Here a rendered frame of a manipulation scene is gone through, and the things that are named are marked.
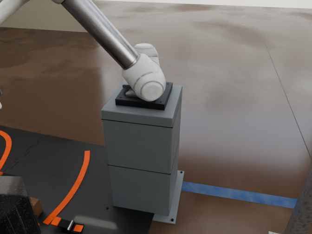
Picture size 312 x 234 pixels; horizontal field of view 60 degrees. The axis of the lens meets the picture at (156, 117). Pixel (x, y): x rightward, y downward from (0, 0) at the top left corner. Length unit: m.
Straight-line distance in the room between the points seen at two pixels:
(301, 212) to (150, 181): 0.84
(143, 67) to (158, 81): 0.09
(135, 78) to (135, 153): 0.53
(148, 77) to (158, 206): 0.97
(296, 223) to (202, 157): 0.99
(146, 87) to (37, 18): 5.47
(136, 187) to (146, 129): 0.48
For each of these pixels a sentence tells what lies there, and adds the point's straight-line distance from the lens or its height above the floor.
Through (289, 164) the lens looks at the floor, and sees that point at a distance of 2.56.
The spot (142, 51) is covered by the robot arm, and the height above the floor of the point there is 1.10.
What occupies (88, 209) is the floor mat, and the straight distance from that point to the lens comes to 2.03.
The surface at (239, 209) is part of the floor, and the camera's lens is 2.08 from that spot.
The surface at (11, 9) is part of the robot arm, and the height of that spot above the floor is 1.32.
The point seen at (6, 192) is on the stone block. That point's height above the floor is 0.65.
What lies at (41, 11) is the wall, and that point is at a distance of 6.47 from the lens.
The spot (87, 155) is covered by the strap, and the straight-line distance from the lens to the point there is 2.43.
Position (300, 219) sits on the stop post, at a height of 0.34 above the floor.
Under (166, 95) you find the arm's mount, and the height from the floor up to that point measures 0.84.
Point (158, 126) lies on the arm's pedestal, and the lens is 1.44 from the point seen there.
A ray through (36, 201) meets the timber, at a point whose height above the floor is 0.14.
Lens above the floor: 1.56
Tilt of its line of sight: 33 degrees down
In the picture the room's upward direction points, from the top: straight up
